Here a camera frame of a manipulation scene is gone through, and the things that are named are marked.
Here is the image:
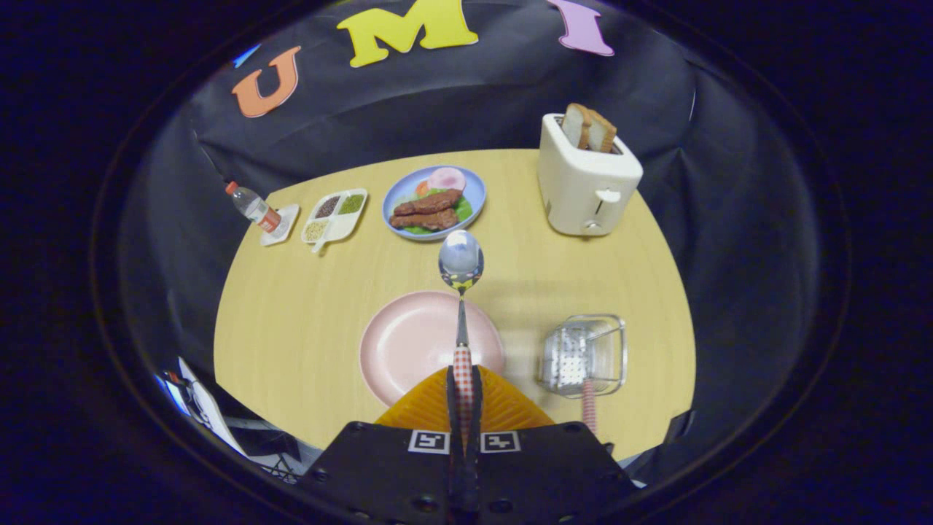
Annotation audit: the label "green lettuce leaf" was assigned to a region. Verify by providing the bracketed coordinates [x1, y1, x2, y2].
[397, 190, 475, 236]

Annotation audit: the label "white panel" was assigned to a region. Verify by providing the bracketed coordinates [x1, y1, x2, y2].
[177, 357, 249, 456]

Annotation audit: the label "blue plate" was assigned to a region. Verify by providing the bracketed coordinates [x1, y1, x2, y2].
[382, 166, 487, 242]

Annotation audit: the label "pink plate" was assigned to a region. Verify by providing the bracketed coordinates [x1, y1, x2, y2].
[359, 291, 506, 408]

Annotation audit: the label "clear square strainer container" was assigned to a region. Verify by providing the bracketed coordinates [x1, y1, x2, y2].
[537, 314, 628, 399]

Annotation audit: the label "toast slice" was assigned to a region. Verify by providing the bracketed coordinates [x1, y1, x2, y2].
[587, 109, 618, 154]
[561, 103, 593, 150]

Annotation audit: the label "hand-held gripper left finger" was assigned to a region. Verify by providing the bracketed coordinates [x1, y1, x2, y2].
[295, 365, 467, 525]

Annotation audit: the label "brown meat strip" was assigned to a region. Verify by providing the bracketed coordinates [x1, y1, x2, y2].
[393, 189, 464, 217]
[389, 208, 460, 231]

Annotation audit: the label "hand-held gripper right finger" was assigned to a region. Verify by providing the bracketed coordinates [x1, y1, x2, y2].
[466, 365, 642, 525]

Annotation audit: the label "white toaster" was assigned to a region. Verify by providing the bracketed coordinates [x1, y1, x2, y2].
[537, 113, 644, 237]

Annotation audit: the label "plastic bottle with red label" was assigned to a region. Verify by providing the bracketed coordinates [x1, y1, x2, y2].
[225, 182, 282, 234]

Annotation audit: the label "pink ham slice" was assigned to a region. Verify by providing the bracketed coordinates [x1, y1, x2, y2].
[426, 167, 467, 193]

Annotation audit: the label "black cables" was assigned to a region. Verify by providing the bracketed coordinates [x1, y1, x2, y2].
[259, 456, 303, 482]

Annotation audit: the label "white divided condiment dish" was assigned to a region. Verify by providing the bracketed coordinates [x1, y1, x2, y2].
[301, 188, 369, 254]

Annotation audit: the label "fork with checked handle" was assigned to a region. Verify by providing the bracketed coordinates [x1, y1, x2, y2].
[550, 327, 600, 436]

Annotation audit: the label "blue glowing device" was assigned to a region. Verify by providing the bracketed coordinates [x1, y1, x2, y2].
[155, 370, 192, 416]

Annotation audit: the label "spoon with checked handle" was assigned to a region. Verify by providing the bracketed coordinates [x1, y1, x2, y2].
[438, 230, 485, 449]

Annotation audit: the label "white square coaster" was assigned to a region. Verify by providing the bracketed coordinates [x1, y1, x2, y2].
[260, 204, 301, 247]

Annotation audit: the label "black table clamp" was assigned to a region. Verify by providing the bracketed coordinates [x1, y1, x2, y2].
[662, 408, 697, 446]

